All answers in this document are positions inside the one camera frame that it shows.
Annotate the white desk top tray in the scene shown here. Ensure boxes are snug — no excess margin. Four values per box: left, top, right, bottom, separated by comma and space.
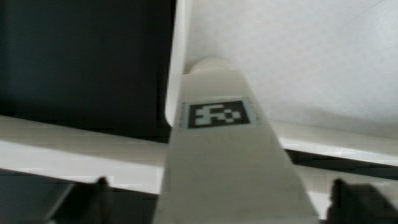
168, 0, 398, 166

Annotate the white leg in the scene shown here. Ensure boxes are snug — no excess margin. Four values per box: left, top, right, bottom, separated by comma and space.
154, 58, 319, 224

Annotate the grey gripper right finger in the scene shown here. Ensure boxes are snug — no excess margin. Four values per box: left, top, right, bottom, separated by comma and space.
326, 179, 398, 224

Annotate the white L-shaped obstacle fence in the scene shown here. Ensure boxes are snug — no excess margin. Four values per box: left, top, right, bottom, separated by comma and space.
0, 116, 398, 193

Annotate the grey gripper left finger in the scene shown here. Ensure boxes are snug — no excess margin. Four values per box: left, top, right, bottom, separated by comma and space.
35, 176, 116, 224

